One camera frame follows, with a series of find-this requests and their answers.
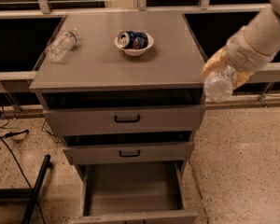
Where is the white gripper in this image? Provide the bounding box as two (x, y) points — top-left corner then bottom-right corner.
(201, 27), (274, 90)

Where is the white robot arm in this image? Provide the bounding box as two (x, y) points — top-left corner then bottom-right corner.
(201, 0), (280, 89)

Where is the grey middle drawer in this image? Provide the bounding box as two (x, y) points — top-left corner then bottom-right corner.
(63, 131), (194, 165)

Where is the grey drawer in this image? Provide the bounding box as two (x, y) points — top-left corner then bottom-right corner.
(63, 131), (194, 165)
(70, 161), (198, 224)
(44, 89), (205, 136)

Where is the grey drawer cabinet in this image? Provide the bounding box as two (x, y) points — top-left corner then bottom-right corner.
(31, 11), (205, 224)

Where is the grey bottom drawer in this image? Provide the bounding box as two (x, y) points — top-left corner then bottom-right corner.
(70, 161), (198, 224)

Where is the grey top drawer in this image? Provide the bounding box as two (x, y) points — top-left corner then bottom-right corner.
(44, 89), (205, 136)

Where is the clear plastic bottle green label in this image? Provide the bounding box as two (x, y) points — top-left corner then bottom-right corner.
(46, 28), (78, 63)

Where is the white ceramic bowl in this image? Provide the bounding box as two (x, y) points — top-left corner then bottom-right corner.
(115, 31), (154, 56)

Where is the blue soda can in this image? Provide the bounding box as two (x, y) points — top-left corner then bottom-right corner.
(118, 31), (148, 49)

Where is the metal window railing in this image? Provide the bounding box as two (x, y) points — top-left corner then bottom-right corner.
(0, 0), (280, 109)

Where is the black metal stand leg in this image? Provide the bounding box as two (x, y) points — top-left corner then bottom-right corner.
(21, 155), (52, 224)

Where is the black top drawer handle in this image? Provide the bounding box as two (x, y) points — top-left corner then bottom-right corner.
(114, 115), (141, 123)

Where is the black drawer handle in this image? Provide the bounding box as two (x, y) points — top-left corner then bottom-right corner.
(119, 149), (141, 158)
(114, 115), (141, 123)

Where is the black middle drawer handle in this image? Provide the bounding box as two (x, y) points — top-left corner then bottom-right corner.
(119, 149), (141, 158)

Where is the black floor cable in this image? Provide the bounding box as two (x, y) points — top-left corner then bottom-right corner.
(0, 109), (47, 224)

